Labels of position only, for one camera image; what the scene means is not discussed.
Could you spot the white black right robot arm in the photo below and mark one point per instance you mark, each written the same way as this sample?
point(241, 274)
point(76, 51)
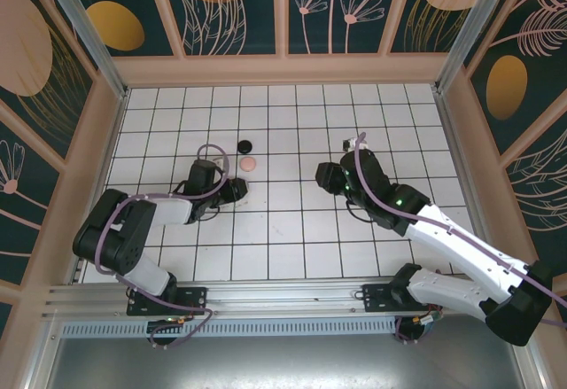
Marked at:
point(460, 243)

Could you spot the aluminium table edge strip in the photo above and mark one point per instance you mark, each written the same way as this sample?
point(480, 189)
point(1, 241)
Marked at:
point(449, 141)
point(112, 141)

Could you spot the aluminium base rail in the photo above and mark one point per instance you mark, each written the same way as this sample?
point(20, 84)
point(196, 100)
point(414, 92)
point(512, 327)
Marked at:
point(274, 300)

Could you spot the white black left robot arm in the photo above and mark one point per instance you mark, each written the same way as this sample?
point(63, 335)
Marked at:
point(173, 209)

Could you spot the grey metal sheet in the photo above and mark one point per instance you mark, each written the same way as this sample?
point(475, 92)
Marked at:
point(283, 362)

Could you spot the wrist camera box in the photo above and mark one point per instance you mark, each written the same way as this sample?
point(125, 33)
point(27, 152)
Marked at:
point(347, 144)
point(218, 159)

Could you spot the black earbud charging case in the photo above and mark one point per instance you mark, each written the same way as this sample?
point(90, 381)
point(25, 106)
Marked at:
point(245, 146)

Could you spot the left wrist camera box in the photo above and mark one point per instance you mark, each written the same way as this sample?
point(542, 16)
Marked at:
point(218, 159)

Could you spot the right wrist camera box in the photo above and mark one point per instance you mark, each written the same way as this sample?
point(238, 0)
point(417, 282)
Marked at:
point(347, 144)

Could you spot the pink earbud charging case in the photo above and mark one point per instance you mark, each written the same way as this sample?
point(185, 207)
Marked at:
point(247, 164)

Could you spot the aluminium corner post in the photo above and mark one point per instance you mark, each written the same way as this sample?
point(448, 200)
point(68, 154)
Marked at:
point(88, 30)
point(471, 30)

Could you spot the green circuit board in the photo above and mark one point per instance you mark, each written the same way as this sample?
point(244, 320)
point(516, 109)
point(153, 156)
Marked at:
point(433, 316)

